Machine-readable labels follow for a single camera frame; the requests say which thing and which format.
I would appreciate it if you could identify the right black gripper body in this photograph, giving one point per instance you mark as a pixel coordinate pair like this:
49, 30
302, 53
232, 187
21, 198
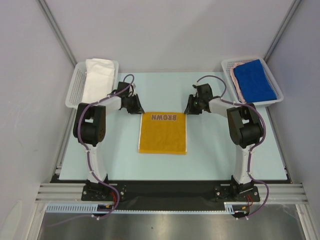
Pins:
191, 106

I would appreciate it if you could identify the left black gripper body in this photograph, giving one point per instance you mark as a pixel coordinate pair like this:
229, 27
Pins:
129, 100

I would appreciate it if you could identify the yellow brown bear towel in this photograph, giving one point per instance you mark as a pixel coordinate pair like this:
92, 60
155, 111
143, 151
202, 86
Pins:
163, 133

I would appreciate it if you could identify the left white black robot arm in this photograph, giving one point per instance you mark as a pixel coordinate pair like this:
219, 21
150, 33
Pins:
90, 127

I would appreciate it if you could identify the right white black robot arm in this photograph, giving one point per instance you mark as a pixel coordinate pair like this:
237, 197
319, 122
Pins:
246, 129

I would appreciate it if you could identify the white towel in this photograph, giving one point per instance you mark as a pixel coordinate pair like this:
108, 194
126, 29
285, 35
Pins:
100, 76

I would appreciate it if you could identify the pink towel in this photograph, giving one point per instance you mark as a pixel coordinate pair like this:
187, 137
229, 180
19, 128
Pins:
236, 83

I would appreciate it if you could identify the right white plastic basket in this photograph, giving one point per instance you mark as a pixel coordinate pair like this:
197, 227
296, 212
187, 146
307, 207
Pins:
227, 64

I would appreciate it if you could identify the white plastic basket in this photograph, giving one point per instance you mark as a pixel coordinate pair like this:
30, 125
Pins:
77, 84
227, 64

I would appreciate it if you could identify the blue towel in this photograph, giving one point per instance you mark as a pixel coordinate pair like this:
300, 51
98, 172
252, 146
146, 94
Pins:
253, 83

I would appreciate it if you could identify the left white plastic basket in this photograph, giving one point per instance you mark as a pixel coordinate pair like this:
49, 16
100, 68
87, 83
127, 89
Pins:
77, 84

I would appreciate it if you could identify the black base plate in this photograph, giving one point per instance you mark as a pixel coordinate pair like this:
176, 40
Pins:
174, 195

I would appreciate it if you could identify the left aluminium corner post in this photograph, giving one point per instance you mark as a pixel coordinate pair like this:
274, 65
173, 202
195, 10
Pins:
54, 26

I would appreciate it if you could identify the aluminium corner post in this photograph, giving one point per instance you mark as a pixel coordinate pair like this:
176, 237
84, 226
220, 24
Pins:
293, 9
54, 26

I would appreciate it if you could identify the right aluminium corner post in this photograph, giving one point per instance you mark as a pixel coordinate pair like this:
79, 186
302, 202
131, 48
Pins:
293, 9

